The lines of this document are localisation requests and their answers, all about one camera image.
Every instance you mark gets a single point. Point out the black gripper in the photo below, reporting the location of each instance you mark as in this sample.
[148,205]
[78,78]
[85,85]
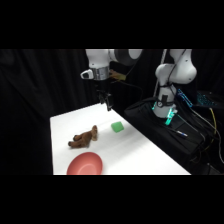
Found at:
[101,86]

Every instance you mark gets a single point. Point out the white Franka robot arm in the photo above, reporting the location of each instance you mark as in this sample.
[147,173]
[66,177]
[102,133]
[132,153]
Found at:
[175,71]

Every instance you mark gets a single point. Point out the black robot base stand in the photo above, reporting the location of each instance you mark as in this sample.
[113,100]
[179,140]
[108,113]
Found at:
[173,133]

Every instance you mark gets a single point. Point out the green triangle block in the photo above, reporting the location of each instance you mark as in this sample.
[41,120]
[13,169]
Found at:
[117,126]

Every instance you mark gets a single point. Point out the brown plush teddy bear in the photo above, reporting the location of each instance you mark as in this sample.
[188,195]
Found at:
[84,137]

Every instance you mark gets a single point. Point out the black curtain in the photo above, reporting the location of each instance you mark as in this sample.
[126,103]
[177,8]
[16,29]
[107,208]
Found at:
[40,100]

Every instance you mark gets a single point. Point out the red plastic plate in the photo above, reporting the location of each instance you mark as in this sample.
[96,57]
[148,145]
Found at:
[85,164]

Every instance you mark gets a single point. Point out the blue lit electronics box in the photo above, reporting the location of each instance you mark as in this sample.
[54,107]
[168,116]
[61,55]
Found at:
[200,98]

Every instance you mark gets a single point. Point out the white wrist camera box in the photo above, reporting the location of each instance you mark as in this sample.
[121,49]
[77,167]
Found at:
[87,74]

